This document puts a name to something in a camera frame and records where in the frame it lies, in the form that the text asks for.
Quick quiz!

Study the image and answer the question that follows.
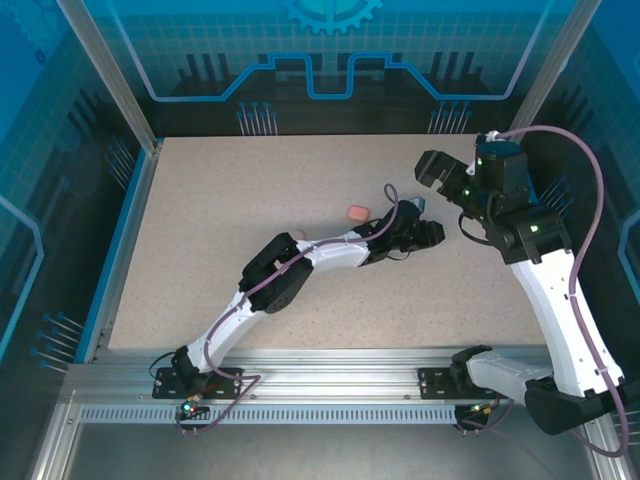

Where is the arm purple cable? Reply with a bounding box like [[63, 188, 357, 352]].
[[497, 124, 629, 459], [172, 183, 419, 437]]

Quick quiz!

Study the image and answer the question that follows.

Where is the aluminium side rail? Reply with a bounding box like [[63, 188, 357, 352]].
[[82, 142, 164, 365], [498, 133, 596, 365]]

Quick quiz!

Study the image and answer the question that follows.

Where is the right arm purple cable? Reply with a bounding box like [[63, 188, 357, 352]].
[[497, 124, 629, 459]]

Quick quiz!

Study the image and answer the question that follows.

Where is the wide aluminium base rail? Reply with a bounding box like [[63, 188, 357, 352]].
[[64, 347, 601, 401]]

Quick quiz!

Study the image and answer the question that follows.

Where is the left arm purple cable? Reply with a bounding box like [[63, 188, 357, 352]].
[[172, 183, 419, 437]]

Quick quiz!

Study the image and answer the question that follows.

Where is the lit power connector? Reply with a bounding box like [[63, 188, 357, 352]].
[[180, 397, 210, 420], [467, 399, 502, 420]]

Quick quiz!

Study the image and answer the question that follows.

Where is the grey metal tray panel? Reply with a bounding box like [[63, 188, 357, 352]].
[[59, 424, 601, 480]]

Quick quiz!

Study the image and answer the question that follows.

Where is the slotted aluminium cable duct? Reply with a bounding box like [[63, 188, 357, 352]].
[[78, 405, 464, 426]]

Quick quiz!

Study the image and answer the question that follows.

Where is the aluminium frame post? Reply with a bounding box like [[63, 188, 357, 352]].
[[501, 0, 587, 157], [53, 0, 165, 155]]

